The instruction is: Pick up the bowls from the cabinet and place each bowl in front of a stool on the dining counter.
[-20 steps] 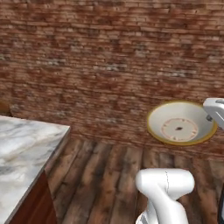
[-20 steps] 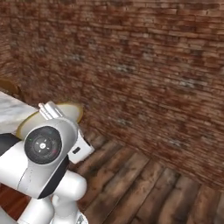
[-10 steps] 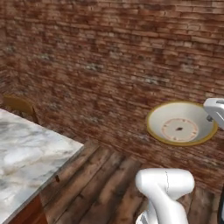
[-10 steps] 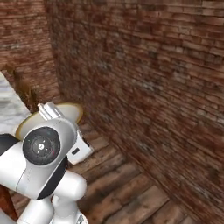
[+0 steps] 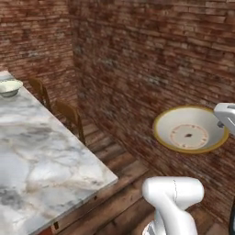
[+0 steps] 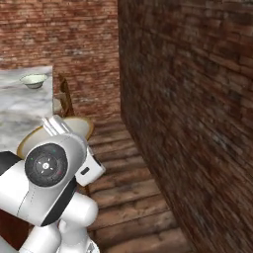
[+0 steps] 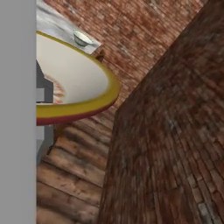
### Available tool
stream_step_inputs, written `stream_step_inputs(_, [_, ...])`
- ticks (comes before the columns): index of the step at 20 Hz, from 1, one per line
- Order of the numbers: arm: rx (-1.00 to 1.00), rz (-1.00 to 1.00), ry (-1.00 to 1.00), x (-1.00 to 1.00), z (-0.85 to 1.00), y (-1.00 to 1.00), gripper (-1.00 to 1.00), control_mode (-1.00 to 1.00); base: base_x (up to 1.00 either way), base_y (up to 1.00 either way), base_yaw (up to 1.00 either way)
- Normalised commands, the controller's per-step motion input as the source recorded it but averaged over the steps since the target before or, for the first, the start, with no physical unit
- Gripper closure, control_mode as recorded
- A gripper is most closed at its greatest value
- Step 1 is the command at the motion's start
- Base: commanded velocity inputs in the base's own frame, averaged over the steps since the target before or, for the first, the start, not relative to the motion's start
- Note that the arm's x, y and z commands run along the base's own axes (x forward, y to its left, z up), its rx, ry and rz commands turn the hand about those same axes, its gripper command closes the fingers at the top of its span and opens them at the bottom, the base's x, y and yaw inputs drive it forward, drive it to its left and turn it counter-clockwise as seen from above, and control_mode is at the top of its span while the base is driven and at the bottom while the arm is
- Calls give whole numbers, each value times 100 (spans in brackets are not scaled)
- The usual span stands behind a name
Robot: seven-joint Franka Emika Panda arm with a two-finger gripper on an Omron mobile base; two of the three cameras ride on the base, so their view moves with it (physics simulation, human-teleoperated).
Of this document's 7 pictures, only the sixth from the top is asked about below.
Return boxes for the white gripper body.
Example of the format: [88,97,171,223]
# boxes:
[42,114,72,137]

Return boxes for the white bowl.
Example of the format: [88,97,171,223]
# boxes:
[19,73,49,90]

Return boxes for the brown counter base panel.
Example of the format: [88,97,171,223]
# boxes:
[0,209,33,251]

